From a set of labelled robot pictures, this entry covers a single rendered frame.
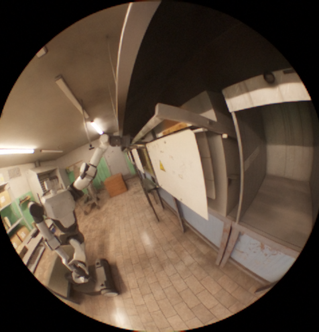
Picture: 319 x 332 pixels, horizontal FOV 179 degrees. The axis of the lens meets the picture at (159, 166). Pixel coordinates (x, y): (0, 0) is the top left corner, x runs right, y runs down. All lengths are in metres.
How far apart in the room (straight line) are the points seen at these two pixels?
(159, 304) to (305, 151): 1.76
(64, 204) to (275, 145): 1.61
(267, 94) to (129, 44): 0.32
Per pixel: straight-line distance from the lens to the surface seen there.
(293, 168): 1.03
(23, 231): 3.60
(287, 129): 0.96
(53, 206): 0.83
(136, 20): 0.20
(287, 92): 0.33
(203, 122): 0.31
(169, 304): 1.35
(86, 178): 0.82
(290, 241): 0.63
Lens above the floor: 1.32
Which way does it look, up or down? 13 degrees down
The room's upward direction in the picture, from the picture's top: 18 degrees counter-clockwise
